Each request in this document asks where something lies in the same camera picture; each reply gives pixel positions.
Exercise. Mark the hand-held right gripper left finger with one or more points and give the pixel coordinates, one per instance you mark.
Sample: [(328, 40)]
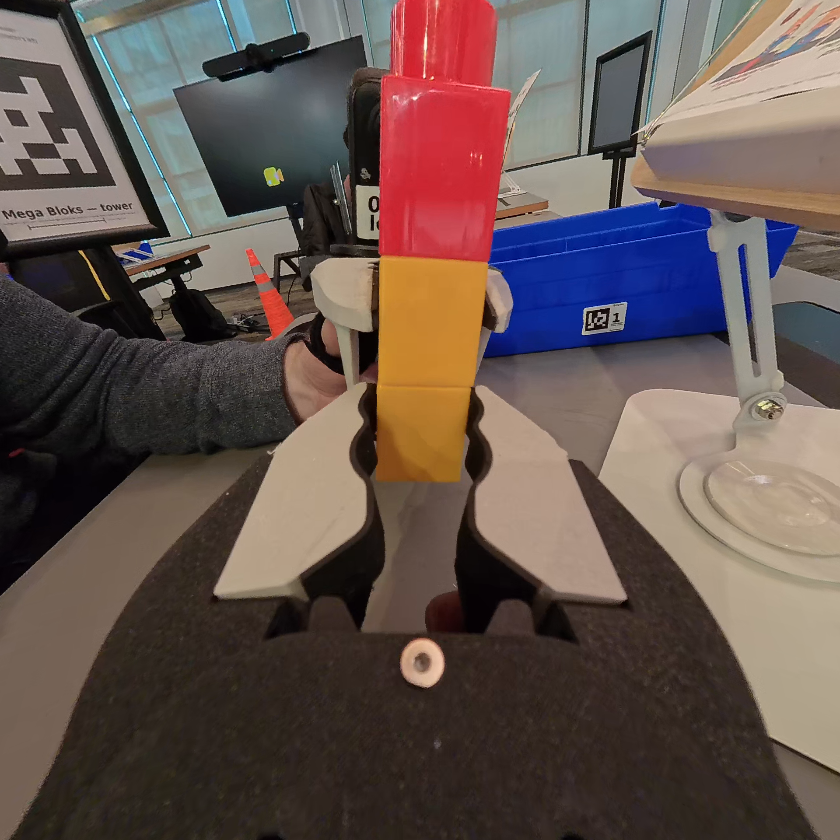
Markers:
[(302, 512)]

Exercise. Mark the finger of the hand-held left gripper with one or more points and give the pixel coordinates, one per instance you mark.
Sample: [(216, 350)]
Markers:
[(344, 292), (500, 305)]

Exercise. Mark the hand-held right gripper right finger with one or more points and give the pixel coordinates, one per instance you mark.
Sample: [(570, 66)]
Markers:
[(544, 518)]

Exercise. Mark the yellow toy block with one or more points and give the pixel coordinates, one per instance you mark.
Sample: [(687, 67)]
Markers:
[(426, 321), (420, 439)]

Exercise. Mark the red toy block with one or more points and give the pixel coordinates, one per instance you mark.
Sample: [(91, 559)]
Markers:
[(439, 170)]

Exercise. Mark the blue plastic bin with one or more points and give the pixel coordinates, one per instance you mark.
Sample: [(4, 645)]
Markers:
[(656, 289)]

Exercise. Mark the person's left forearm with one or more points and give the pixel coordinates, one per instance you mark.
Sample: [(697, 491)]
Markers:
[(164, 394)]

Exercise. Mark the grey desk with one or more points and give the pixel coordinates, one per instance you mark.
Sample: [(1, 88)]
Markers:
[(571, 394)]

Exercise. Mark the person's left hand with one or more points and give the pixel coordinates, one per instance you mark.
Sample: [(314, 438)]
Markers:
[(315, 394)]

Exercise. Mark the dark jacket on chair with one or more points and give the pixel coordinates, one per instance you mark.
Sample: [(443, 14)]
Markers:
[(321, 223)]

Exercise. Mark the orange traffic cone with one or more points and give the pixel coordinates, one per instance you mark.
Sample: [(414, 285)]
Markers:
[(272, 302)]

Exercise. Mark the wooden edged side table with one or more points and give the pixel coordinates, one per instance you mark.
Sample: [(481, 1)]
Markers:
[(525, 205)]

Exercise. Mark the large black television screen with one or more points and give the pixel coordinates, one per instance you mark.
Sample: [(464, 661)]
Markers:
[(249, 131)]

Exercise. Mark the black backpack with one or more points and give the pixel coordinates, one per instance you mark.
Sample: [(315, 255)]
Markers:
[(197, 315)]

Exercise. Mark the white table sign card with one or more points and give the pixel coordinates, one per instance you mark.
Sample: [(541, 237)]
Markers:
[(522, 111)]

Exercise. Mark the black display easel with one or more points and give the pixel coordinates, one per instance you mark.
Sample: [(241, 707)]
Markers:
[(620, 184)]

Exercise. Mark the wooden table with black legs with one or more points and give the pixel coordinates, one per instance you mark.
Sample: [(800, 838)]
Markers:
[(170, 253)]

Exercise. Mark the blue striped box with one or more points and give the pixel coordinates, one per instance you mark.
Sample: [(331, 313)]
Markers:
[(141, 250)]

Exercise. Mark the black sign easel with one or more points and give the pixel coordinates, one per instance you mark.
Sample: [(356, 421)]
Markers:
[(124, 295)]

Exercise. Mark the black portrait display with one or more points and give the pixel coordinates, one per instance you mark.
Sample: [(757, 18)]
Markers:
[(620, 98)]

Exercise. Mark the wooden document holder board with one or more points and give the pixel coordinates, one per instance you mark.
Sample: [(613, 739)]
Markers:
[(754, 205)]

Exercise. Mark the person's torso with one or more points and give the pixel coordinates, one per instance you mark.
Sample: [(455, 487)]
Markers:
[(26, 512)]

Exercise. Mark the framed black white code sign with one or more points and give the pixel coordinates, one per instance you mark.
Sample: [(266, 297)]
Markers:
[(52, 131)]

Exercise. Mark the printed instruction sheet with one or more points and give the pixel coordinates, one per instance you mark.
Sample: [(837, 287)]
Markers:
[(774, 52)]

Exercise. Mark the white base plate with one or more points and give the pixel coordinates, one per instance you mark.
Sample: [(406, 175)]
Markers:
[(656, 525)]

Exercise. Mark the black video bar camera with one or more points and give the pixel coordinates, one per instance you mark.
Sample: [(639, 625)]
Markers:
[(256, 58)]

